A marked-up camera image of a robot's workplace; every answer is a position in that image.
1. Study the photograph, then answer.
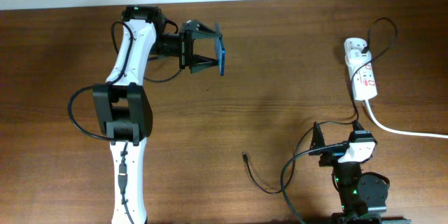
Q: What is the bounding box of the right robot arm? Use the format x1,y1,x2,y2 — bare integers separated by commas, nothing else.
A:
310,122,412,224

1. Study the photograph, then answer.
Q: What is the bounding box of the white power strip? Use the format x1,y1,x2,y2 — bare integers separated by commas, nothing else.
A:
344,38,377,101

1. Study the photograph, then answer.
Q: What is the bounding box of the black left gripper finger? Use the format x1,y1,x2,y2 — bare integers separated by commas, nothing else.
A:
189,55,218,74
179,20,222,40

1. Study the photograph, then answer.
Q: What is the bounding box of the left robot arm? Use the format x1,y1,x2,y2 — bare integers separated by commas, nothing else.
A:
92,6,225,223

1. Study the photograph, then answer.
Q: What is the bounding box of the white power strip cord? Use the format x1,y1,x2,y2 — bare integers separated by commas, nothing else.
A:
362,99,448,139

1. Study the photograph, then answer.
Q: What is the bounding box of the white USB charger plug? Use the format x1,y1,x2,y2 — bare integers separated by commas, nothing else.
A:
345,48,372,67

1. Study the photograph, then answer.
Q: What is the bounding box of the blue Samsung Galaxy smartphone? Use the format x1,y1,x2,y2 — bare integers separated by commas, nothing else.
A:
215,23,225,76

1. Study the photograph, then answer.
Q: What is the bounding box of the black USB charging cable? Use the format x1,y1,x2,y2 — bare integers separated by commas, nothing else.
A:
241,17,398,195

